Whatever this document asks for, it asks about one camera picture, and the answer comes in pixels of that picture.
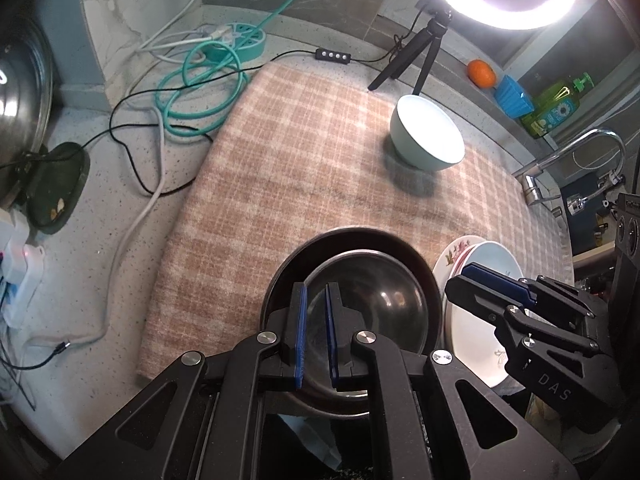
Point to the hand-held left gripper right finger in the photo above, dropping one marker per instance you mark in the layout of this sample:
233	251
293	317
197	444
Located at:
332	335

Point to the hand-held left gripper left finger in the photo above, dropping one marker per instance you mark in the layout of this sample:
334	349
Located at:
299	335

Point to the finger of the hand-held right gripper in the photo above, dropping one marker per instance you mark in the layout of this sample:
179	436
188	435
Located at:
480	297
495	277

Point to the deep pink floral plate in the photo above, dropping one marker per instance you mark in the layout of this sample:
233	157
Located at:
464	257

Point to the white floral bowl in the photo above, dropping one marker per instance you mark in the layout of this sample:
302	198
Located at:
475	340

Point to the plate with brown leaves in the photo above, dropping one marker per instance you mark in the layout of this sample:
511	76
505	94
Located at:
445	262

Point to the beige fuzzy cloth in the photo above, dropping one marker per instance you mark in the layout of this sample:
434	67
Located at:
540	407

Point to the chrome kitchen faucet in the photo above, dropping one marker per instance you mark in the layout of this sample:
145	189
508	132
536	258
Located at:
532	187

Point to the chrome tap fitting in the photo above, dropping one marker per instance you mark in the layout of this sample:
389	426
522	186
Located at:
577	202

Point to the mint green bowl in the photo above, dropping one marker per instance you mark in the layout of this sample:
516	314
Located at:
425	125

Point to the plaid table cloth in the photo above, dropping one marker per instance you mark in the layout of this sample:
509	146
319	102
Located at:
300	160

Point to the blue ribbed cup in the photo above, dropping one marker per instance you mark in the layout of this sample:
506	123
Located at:
512	97

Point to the green dish soap bottle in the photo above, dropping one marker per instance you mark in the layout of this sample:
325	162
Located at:
552	105

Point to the orange fruit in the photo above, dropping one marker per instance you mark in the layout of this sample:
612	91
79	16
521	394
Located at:
481	72

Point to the black mini tripod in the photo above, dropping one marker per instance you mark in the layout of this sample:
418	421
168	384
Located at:
432	35

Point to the white power strip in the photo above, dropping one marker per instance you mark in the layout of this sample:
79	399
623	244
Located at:
25	260

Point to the dark green round mat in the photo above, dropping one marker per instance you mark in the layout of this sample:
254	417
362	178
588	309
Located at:
60	180

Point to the teal round power strip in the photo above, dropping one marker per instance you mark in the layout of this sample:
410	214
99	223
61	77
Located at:
250	47

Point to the steel pot lid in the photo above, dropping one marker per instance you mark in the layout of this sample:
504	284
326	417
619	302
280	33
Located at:
20	100

